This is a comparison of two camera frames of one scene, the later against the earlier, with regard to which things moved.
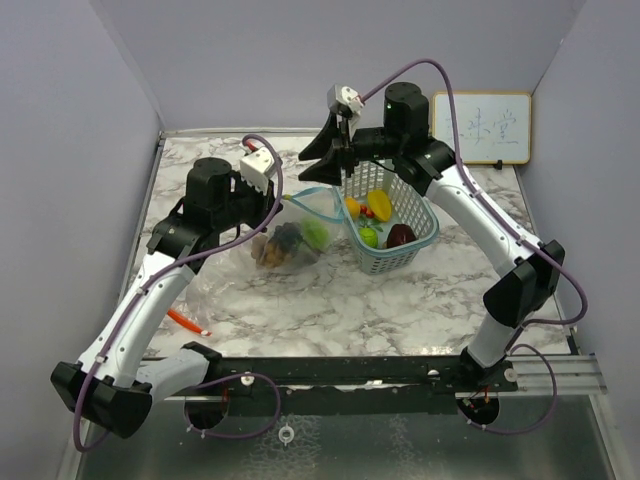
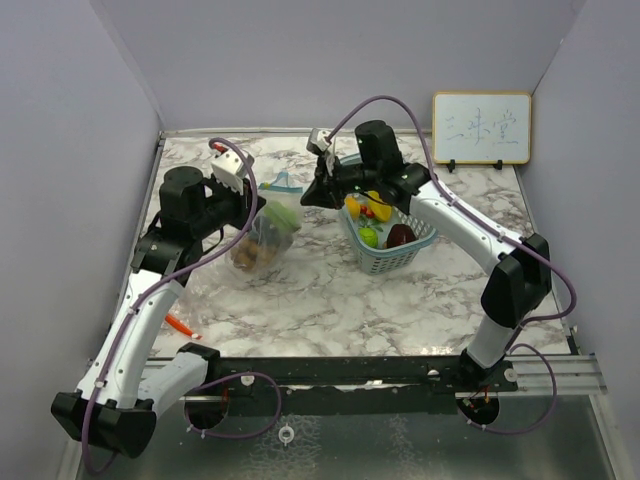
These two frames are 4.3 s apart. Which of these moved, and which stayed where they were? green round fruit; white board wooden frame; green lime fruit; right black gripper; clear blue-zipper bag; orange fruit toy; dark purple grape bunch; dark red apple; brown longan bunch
Moved: green lime fruit; clear blue-zipper bag; right black gripper; dark purple grape bunch; brown longan bunch
Stayed: white board wooden frame; green round fruit; orange fruit toy; dark red apple
